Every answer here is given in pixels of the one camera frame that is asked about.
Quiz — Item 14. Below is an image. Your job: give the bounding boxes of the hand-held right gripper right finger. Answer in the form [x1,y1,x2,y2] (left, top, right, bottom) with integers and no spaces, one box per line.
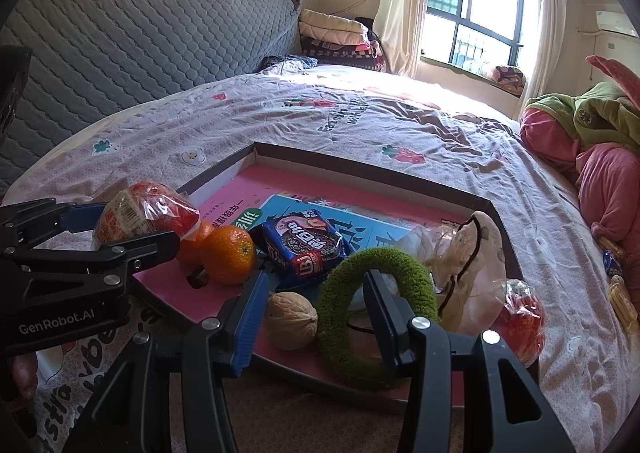
[362,269,576,453]

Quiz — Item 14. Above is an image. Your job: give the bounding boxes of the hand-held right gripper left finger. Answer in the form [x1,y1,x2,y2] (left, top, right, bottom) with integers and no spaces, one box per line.
[62,270,271,453]

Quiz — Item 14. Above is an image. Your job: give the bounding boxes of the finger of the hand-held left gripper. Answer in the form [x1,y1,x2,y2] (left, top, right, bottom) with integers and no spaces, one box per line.
[4,230,181,284]
[4,198,110,248]

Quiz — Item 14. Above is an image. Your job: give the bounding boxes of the red and white jelly cup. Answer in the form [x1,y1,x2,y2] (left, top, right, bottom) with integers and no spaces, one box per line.
[91,181,201,251]
[492,279,547,368]

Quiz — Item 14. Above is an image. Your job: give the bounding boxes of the walnut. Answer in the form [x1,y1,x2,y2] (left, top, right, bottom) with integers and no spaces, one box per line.
[264,292,319,351]

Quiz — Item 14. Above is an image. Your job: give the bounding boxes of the orange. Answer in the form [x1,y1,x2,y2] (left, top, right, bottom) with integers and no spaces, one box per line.
[177,220,216,269]
[201,225,257,286]

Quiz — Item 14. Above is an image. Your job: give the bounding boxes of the green fuzzy ring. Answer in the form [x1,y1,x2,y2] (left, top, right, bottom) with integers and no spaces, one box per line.
[316,247,441,391]

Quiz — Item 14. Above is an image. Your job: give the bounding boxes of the blue cookie packet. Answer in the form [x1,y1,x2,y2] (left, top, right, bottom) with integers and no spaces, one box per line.
[262,209,353,284]

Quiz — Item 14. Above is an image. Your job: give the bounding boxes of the white drawstring bag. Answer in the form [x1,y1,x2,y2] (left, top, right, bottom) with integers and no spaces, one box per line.
[400,210,508,334]

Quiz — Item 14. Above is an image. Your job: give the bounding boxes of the shallow brown cardboard box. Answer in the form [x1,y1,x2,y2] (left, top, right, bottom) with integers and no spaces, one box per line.
[127,142,541,414]

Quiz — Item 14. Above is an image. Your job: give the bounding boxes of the person's left hand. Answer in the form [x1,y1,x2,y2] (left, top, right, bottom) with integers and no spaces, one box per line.
[12,352,40,401]

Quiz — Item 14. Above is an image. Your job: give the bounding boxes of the pink and blue book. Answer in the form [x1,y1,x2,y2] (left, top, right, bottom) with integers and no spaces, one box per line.
[135,163,471,399]

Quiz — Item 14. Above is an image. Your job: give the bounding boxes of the grey quilted headboard cover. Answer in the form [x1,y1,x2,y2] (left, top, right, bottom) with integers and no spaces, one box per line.
[0,0,303,194]

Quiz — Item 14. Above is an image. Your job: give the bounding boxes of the strawberry printed bed sheet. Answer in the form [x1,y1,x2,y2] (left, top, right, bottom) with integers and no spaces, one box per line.
[0,65,640,453]

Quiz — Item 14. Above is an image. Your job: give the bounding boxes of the dark blue cloth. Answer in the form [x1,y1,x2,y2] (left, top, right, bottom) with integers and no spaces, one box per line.
[260,54,319,74]

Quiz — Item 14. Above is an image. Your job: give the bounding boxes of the small blue snack packet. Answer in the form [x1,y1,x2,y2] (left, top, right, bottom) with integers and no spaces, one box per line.
[602,250,625,280]

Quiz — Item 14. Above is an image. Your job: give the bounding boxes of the yellow biscuit packet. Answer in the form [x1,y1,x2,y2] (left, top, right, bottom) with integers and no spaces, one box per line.
[607,275,640,326]

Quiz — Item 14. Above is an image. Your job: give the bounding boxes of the pink comforter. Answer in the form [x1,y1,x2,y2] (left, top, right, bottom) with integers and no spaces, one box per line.
[519,109,640,254]

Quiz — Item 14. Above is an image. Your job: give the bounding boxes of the dark patterned folded blanket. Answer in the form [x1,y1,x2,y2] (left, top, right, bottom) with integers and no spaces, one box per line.
[300,35,388,74]

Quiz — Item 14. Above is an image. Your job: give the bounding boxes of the floral cushion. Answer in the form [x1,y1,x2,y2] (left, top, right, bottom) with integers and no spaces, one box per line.
[489,65,527,94]

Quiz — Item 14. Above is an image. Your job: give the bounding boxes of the pink folded blanket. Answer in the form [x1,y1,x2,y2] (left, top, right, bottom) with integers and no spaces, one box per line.
[300,30,371,48]

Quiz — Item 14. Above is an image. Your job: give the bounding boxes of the cream folded blanket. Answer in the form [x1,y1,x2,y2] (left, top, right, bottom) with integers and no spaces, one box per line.
[299,9,368,36]

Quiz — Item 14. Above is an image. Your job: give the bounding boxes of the green fleece blanket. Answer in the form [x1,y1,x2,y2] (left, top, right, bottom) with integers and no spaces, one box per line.
[522,83,640,156]

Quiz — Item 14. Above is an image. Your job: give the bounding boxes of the pink quilted mat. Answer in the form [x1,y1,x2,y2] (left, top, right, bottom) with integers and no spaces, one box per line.
[586,55,640,114]

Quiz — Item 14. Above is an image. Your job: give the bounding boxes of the white air conditioner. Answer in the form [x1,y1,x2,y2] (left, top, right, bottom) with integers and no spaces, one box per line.
[595,10,640,38]

